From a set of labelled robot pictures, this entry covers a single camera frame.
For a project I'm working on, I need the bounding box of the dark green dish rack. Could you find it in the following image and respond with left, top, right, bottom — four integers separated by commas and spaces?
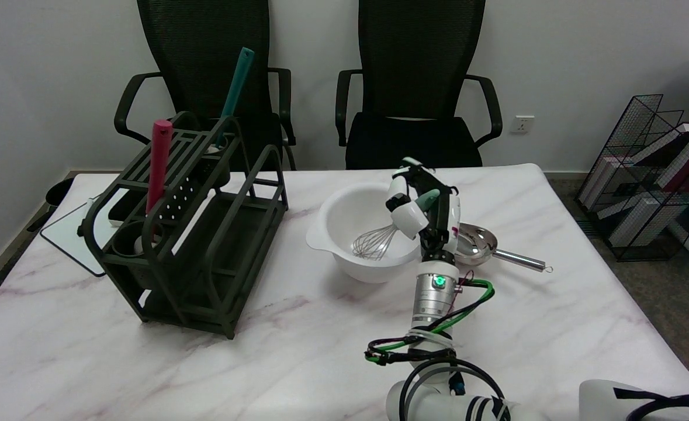
77, 111, 289, 340

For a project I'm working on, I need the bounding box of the white leaning book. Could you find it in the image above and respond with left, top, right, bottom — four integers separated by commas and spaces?
578, 124, 689, 211

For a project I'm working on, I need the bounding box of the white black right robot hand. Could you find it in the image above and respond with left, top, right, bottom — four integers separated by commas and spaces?
385, 157, 462, 264

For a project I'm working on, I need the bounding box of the white mixing bowl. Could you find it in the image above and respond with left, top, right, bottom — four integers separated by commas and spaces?
306, 182, 424, 284

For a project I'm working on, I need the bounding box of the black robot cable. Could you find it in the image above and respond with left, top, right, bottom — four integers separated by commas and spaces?
365, 336, 506, 421

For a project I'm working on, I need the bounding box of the white flat book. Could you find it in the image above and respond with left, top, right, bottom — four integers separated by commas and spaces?
607, 196, 673, 247

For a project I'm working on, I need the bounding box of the whisk with mint handle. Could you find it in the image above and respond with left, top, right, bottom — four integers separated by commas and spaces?
351, 189, 441, 261

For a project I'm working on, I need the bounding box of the steel scoop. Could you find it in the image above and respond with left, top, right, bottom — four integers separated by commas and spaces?
454, 222, 553, 274

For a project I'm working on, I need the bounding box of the black wire mesh rack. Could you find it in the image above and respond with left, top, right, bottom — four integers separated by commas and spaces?
575, 94, 689, 262

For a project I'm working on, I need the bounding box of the teal utensil handle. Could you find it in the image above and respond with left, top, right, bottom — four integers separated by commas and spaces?
213, 47, 255, 147

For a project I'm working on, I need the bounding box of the black mesh office chair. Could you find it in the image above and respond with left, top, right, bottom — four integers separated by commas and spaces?
335, 0, 503, 170
114, 0, 297, 171

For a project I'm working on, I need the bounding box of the white board with black edge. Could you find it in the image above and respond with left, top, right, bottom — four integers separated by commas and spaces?
40, 196, 120, 277

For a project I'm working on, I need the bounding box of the green robot cable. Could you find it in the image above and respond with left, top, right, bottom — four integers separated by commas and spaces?
366, 279, 495, 363

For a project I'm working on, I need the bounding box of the red utensil handle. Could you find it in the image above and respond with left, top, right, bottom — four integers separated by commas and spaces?
144, 119, 174, 243

